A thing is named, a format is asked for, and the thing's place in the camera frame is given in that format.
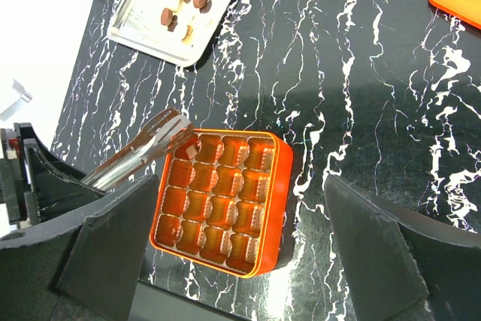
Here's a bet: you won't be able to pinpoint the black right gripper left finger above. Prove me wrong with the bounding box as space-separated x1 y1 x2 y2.
1 175 158 320

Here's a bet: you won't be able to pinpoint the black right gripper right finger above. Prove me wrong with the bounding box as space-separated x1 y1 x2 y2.
324 175 480 320

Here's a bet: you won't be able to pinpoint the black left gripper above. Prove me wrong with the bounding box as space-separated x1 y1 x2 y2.
1 123 105 226

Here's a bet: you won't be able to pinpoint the silver metal tongs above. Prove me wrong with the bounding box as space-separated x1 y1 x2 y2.
81 108 194 191

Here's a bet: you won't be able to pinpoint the dark square chocolate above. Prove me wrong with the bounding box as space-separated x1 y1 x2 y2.
184 144 201 160

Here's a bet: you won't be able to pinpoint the white chocolate piece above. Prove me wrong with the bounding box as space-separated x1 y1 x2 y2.
182 26 194 45

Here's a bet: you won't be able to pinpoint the dark round chocolate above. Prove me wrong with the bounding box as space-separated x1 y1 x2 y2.
161 8 174 26

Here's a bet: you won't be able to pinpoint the white oval chocolate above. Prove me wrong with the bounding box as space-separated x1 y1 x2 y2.
192 14 212 29

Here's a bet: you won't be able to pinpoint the orange chocolate box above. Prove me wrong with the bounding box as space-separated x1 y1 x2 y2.
150 129 294 278

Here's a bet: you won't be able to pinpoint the silver metal tray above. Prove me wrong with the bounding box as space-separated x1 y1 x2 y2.
107 0 231 67

